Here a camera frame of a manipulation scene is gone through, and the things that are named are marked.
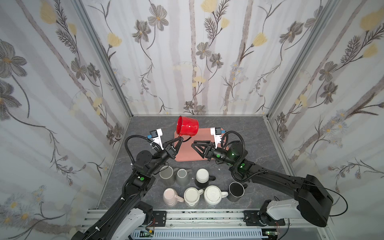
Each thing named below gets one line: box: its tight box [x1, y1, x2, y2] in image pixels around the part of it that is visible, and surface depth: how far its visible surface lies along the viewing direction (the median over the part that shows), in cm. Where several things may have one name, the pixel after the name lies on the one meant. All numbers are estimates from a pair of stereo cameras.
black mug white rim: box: [227, 181, 248, 202], surface depth 76 cm
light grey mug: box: [176, 168, 190, 187], surface depth 82 cm
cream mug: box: [183, 187, 204, 208], surface depth 77 cm
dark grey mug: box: [159, 165, 176, 187], surface depth 80 cm
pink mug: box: [163, 188, 185, 207], surface depth 75 cm
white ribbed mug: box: [204, 185, 229, 206], surface depth 76 cm
